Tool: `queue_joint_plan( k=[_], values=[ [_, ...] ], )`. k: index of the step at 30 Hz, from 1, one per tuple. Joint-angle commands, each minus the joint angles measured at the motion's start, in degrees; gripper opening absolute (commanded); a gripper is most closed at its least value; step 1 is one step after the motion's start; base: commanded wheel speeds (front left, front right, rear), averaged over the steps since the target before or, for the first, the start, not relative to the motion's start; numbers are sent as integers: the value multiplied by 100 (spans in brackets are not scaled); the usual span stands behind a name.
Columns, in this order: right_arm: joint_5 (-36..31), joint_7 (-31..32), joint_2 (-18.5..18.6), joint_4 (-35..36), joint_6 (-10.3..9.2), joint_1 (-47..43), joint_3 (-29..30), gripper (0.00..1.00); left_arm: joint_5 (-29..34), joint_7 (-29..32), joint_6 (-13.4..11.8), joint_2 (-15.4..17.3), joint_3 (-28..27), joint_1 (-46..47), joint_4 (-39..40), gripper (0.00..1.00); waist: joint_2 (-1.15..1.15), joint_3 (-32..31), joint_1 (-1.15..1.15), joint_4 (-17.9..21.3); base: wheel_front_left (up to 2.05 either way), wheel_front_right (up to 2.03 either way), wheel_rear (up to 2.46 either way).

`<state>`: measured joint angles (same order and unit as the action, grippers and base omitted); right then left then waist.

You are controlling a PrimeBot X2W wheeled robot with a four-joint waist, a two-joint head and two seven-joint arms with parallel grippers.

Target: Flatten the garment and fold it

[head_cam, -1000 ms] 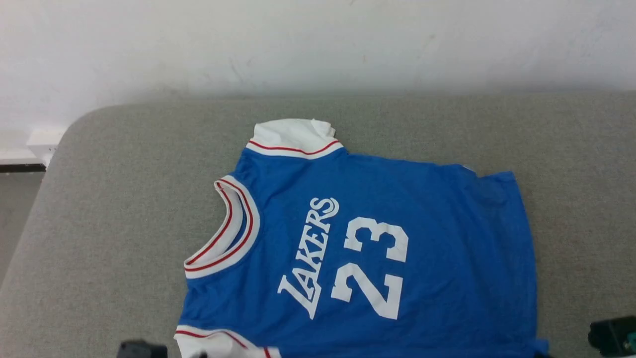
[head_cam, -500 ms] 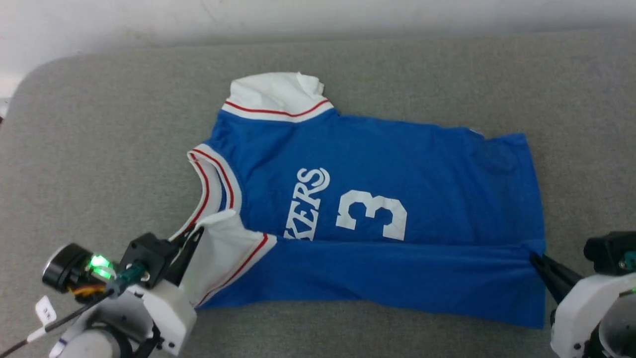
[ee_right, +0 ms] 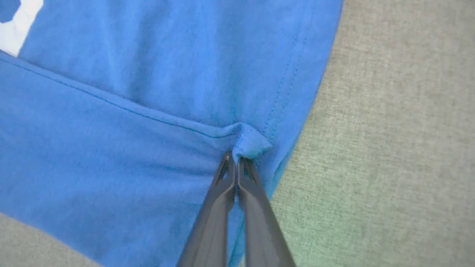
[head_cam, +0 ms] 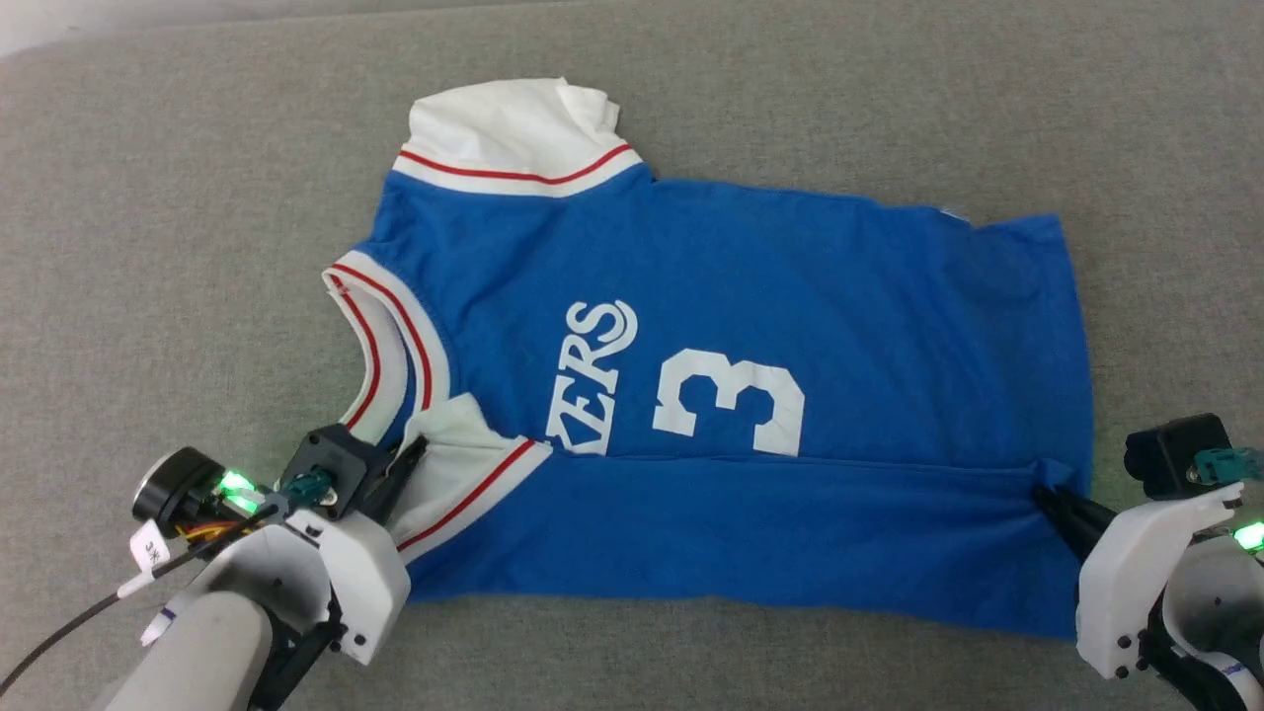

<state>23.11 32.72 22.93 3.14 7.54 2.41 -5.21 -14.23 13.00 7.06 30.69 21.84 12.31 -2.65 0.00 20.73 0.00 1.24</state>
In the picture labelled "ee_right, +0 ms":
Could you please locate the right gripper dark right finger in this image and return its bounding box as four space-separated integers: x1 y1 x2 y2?
237 158 297 267

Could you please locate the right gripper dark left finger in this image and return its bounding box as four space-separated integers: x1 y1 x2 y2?
176 151 236 267

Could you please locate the blue white red-striped shirt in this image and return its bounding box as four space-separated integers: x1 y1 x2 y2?
0 0 344 267

